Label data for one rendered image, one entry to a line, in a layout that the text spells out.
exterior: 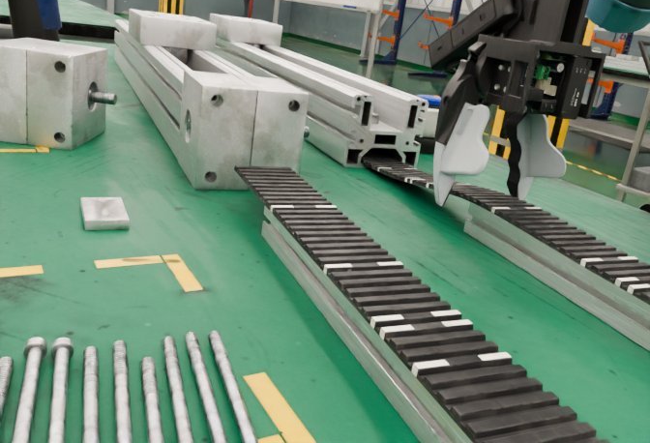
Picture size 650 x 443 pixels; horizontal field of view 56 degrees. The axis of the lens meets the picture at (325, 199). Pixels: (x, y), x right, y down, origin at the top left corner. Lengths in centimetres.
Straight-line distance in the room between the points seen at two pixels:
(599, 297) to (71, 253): 36
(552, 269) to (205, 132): 31
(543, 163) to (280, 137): 24
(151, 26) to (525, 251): 64
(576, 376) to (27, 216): 38
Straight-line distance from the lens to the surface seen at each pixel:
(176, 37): 95
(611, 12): 66
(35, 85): 67
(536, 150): 58
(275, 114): 57
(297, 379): 31
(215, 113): 55
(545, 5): 51
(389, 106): 77
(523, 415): 26
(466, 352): 29
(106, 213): 48
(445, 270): 47
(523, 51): 49
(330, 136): 74
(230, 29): 123
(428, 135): 85
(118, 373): 30
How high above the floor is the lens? 95
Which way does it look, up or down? 17 degrees down
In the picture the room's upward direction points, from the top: 8 degrees clockwise
